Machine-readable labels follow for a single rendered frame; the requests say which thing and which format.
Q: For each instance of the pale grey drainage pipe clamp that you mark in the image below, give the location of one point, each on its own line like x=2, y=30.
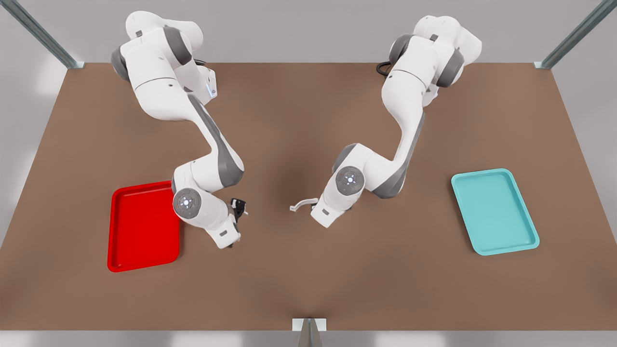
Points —
x=302, y=203

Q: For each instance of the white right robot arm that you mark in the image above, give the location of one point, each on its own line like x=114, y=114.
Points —
x=159, y=91

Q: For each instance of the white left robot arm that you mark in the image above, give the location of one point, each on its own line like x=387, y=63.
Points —
x=409, y=91

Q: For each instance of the red rectangular tray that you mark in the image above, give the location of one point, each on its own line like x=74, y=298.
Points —
x=143, y=231

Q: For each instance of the teal rectangular tray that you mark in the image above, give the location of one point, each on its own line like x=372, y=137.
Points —
x=495, y=212

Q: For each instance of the silver frame post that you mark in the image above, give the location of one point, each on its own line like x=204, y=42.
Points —
x=41, y=34
x=308, y=332
x=576, y=34

